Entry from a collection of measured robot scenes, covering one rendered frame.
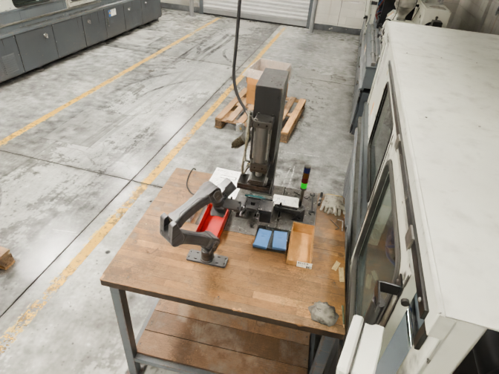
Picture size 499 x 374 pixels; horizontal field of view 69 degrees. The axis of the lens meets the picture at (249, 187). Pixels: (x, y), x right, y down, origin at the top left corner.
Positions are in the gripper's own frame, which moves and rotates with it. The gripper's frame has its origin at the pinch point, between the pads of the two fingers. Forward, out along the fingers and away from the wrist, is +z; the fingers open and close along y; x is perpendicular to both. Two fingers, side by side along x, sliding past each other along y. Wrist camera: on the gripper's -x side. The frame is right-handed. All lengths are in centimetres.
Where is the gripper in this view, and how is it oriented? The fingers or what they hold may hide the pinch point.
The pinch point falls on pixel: (221, 212)
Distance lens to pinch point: 181.3
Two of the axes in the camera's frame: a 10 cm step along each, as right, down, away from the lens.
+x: -9.8, -1.6, 1.3
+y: 2.0, -9.0, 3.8
